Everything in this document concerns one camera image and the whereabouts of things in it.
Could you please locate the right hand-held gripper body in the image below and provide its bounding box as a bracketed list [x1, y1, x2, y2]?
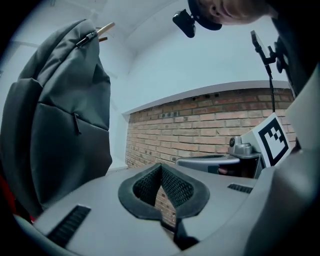
[226, 111, 293, 179]

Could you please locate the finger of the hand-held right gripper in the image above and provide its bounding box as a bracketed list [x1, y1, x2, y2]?
[175, 154, 241, 175]

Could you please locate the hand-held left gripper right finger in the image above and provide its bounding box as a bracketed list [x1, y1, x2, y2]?
[160, 163, 260, 251]

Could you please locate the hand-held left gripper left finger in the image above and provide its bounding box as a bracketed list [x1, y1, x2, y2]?
[32, 162, 182, 256]

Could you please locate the dark grey backpack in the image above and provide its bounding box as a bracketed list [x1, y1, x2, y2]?
[0, 18, 114, 219]

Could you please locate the wooden coat stand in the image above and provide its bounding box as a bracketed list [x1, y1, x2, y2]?
[95, 21, 116, 43]

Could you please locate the person's dark top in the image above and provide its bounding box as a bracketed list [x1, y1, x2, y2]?
[271, 14, 320, 99]

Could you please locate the black chest cable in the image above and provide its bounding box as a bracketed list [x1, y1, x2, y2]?
[265, 63, 277, 114]

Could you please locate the black chest mount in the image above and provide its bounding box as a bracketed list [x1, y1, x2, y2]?
[250, 29, 277, 67]

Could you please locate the black head-mounted camera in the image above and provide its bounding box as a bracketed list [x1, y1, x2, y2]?
[172, 9, 197, 39]

